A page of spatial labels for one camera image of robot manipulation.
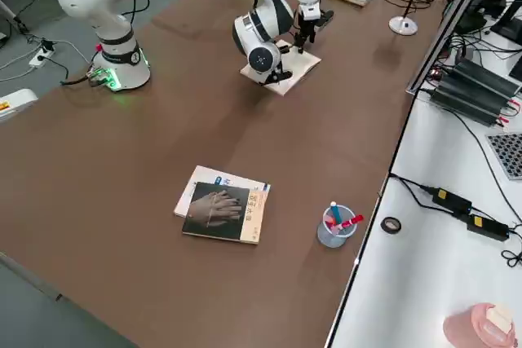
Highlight red marker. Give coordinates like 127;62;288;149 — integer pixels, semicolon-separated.
334;214;364;231

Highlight white and blue book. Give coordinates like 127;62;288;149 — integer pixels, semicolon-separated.
173;165;272;218

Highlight black tape roll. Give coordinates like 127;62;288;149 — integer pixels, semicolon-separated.
380;216;403;236

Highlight white lined notebook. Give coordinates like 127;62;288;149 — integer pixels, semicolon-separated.
239;39;323;99

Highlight black monitor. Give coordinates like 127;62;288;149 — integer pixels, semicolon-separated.
490;0;522;44

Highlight white cabinet orange label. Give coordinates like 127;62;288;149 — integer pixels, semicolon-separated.
0;87;39;126

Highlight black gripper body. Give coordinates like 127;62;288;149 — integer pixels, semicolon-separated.
263;68;294;86
293;9;336;39

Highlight pink container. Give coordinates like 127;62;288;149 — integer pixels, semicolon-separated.
443;302;521;348

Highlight clear plastic pen cup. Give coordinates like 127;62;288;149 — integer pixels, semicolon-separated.
316;205;356;248

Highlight black adapter cable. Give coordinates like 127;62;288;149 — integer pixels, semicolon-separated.
389;174;436;202

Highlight aluminium frame post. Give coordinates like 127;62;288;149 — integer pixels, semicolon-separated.
405;0;503;95

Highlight dark book with hands cover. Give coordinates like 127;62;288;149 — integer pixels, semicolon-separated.
181;182;268;246

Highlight grey perforated plate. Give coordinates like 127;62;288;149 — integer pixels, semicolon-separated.
485;132;522;181

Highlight blue pen white cap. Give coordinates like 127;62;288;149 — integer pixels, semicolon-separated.
329;200;344;227

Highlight black power adapter yellow label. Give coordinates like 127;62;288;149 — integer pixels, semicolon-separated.
466;214;511;242
431;187;474;214

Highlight white power strip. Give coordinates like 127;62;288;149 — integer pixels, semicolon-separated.
28;46;57;69

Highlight black ribbed power supply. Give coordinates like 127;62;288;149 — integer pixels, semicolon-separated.
450;58;522;99
430;78;507;127

